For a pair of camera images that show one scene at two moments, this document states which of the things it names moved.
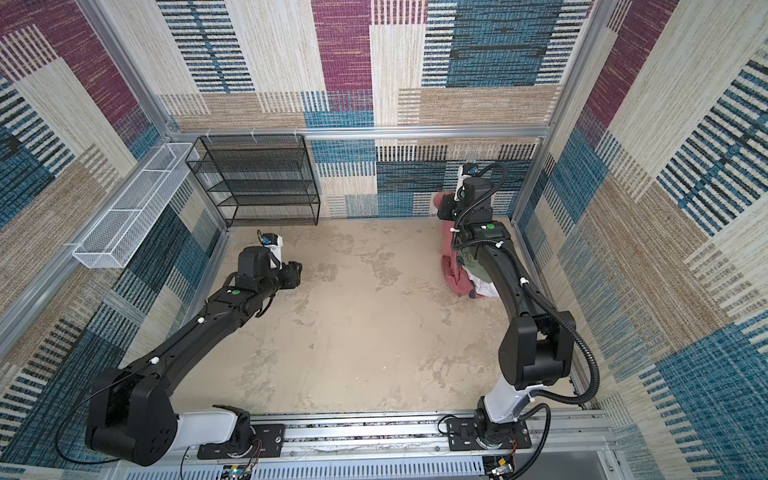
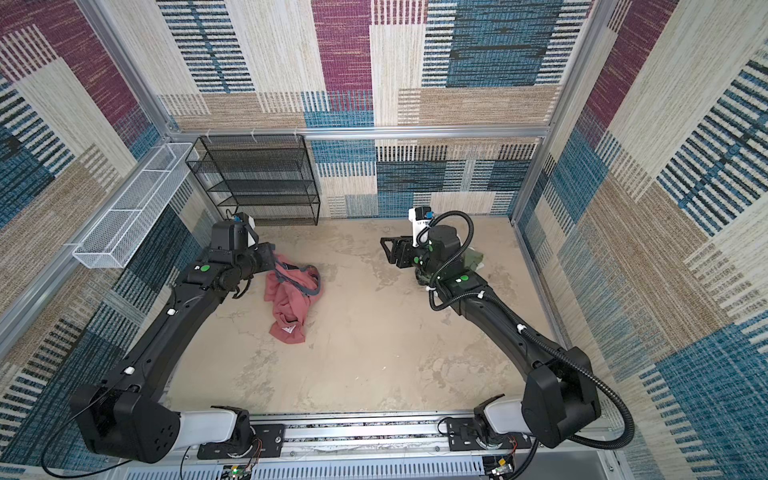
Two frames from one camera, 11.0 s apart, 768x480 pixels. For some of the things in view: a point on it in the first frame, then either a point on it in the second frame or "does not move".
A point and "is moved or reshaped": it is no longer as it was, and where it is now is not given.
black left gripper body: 287,277 to 263,258
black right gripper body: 450,209 to 410,256
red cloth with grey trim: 451,268 is moved or reshaped
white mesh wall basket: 118,235 does not move
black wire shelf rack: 258,179 does not move
